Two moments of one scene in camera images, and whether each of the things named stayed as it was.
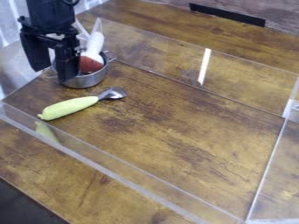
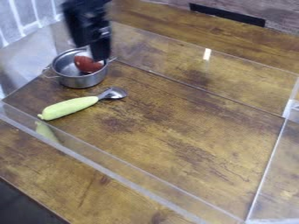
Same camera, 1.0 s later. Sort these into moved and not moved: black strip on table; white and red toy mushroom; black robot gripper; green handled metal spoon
Moved: black robot gripper
Not moved: green handled metal spoon; black strip on table; white and red toy mushroom
